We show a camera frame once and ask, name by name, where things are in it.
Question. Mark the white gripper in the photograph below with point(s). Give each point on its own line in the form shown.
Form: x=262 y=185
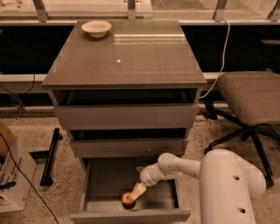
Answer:
x=148 y=177

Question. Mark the red apple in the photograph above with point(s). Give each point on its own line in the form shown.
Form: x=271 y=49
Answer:
x=127 y=201

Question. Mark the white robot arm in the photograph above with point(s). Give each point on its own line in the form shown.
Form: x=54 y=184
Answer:
x=227 y=184

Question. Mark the grey bottom drawer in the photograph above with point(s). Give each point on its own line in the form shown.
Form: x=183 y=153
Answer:
x=107 y=179

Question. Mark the grey drawer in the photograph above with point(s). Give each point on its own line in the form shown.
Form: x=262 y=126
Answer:
x=110 y=143
x=107 y=179
x=126 y=117

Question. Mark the grey middle drawer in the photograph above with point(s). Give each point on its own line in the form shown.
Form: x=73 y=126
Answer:
x=110 y=143

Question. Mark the grey top drawer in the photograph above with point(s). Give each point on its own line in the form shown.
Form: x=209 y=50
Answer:
x=126 y=117

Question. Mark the grey drawer cabinet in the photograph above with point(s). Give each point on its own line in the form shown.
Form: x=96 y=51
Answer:
x=140 y=62

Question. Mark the black metal bar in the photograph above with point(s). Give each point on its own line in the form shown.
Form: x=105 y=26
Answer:
x=46 y=178

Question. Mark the white cardboard box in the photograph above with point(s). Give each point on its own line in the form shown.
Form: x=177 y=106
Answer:
x=17 y=166

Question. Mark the grey office chair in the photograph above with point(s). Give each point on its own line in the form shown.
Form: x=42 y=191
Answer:
x=254 y=98

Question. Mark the white paper bowl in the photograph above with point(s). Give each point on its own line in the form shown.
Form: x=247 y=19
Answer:
x=96 y=28

